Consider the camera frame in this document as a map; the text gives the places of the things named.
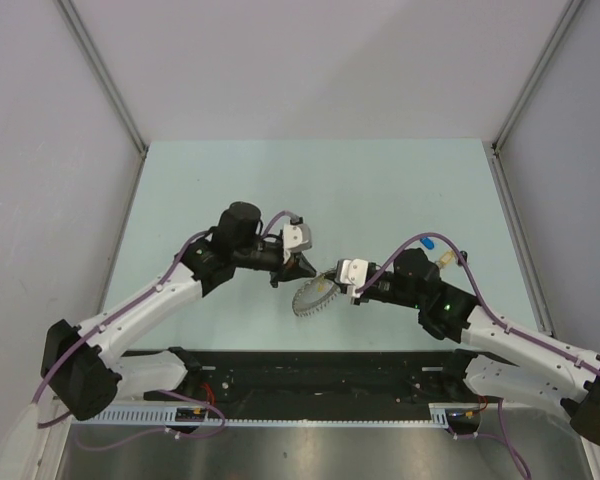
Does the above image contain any blue key tag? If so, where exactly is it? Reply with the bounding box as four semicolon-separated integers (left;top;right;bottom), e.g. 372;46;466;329
420;237;435;250

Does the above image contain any aluminium frame post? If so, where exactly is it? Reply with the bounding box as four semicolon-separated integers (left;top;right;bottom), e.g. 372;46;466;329
53;0;148;158
489;0;589;155

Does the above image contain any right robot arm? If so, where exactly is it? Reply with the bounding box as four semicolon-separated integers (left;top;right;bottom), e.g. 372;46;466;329
326;248;600;447

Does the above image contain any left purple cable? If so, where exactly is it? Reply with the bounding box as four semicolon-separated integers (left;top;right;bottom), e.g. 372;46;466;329
29;208;304;451

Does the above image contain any metal disc with keyrings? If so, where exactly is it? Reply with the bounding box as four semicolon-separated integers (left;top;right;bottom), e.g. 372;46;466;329
291;273;335;318

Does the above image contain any right aluminium frame post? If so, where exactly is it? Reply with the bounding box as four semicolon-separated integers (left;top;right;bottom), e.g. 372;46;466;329
489;0;589;155

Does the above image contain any cream key tag key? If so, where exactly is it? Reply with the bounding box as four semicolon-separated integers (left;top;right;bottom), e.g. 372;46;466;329
435;250;458;270

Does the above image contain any white slotted cable duct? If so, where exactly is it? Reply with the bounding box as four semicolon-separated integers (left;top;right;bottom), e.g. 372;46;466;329
97;402;454;431

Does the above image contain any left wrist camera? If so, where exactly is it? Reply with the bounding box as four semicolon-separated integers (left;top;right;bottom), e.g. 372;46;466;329
281;216;313;262

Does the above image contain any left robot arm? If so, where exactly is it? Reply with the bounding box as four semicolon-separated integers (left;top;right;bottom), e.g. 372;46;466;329
33;202;317;421

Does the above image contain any left aluminium frame post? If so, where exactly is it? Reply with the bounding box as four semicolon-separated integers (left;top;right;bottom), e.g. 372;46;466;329
53;0;148;158

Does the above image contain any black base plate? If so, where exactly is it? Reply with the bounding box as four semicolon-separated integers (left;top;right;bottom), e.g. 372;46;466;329
114;349;564;421

